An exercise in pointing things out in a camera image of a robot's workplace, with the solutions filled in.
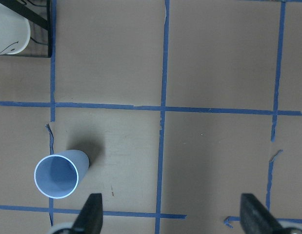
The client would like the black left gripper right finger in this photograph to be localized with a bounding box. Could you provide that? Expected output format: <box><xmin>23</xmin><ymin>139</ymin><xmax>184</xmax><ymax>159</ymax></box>
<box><xmin>240</xmin><ymin>193</ymin><xmax>283</xmax><ymax>234</ymax></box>

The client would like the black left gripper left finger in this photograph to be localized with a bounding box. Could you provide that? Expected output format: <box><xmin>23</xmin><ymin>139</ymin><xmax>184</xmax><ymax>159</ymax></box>
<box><xmin>72</xmin><ymin>193</ymin><xmax>103</xmax><ymax>234</ymax></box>

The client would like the light blue plastic cup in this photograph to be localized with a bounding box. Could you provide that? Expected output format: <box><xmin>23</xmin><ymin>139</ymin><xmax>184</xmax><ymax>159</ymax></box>
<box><xmin>34</xmin><ymin>150</ymin><xmax>90</xmax><ymax>199</ymax></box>

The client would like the white mug near rack end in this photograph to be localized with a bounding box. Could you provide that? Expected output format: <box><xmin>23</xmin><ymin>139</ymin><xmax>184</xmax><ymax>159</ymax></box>
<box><xmin>0</xmin><ymin>3</ymin><xmax>31</xmax><ymax>55</ymax></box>

